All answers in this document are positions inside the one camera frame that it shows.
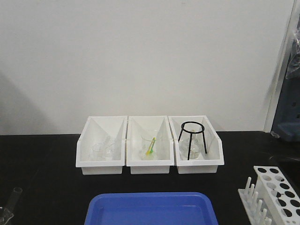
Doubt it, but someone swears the clear beaker in middle bin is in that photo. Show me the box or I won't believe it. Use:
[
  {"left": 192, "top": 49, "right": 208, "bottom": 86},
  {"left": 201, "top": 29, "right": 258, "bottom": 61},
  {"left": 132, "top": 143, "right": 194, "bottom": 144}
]
[{"left": 139, "top": 132, "right": 162, "bottom": 161}]

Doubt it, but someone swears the white right storage bin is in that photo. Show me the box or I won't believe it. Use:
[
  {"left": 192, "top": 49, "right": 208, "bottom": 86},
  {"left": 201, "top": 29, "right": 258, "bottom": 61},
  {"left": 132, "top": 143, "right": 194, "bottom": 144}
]
[{"left": 168, "top": 115, "right": 225, "bottom": 174}]

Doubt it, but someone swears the clear conical flask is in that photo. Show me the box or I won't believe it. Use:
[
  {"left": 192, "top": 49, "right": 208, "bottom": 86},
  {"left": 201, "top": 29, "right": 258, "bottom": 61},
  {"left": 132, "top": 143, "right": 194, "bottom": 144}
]
[{"left": 180, "top": 132, "right": 204, "bottom": 160}]

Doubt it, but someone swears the white left storage bin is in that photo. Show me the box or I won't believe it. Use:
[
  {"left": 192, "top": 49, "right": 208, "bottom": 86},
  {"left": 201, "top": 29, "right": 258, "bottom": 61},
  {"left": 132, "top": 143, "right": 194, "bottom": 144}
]
[{"left": 75, "top": 116, "right": 128, "bottom": 175}]

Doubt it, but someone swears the small glassware in left bin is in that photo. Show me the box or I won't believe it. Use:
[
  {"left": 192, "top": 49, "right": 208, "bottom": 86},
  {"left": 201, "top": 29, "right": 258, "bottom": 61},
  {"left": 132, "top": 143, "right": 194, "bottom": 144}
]
[{"left": 90, "top": 136, "right": 115, "bottom": 161}]

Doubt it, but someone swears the white test tube rack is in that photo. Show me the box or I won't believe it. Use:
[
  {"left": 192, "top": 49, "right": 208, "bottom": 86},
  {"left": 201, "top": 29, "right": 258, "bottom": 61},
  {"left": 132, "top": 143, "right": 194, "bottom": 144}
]
[{"left": 238, "top": 166, "right": 300, "bottom": 225}]

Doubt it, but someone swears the white storage bin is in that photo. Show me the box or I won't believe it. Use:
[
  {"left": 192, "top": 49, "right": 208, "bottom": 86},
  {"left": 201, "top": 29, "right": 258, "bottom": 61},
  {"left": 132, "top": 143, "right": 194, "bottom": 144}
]
[
  {"left": 75, "top": 116, "right": 128, "bottom": 175},
  {"left": 168, "top": 115, "right": 225, "bottom": 174},
  {"left": 126, "top": 115, "right": 175, "bottom": 175}
]

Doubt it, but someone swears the blue plastic tray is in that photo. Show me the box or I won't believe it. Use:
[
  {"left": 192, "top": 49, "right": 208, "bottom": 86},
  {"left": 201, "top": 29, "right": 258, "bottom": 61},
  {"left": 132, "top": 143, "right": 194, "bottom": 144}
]
[{"left": 84, "top": 192, "right": 218, "bottom": 225}]

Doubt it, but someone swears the yellow green plastic dropper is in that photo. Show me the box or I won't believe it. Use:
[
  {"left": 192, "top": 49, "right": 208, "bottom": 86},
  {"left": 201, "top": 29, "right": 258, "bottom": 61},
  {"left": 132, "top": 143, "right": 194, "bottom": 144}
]
[{"left": 145, "top": 137, "right": 156, "bottom": 156}]

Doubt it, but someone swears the white middle storage bin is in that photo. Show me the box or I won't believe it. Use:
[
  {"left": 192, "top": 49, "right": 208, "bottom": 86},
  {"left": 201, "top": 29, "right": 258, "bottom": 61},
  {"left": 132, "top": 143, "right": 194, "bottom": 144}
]
[{"left": 126, "top": 115, "right": 175, "bottom": 175}]

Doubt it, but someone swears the black wire tripod stand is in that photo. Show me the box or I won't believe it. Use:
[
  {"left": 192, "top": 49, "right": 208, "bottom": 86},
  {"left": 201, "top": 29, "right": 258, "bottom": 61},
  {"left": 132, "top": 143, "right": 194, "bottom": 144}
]
[{"left": 178, "top": 121, "right": 207, "bottom": 161}]

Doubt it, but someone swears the clear glass test tube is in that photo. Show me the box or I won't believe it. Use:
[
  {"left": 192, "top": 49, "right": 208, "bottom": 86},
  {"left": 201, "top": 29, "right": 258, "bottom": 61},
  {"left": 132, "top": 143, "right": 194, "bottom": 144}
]
[{"left": 6, "top": 187, "right": 23, "bottom": 212}]

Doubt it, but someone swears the blue grey cabinet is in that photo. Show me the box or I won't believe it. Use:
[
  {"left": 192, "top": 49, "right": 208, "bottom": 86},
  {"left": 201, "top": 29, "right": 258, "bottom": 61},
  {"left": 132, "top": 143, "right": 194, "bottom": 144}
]
[{"left": 271, "top": 25, "right": 300, "bottom": 142}]

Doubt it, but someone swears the clear glass beaker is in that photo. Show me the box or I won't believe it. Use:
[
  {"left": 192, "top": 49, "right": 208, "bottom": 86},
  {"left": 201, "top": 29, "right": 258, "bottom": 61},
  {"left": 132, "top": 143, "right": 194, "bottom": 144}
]
[{"left": 0, "top": 207, "right": 14, "bottom": 225}]

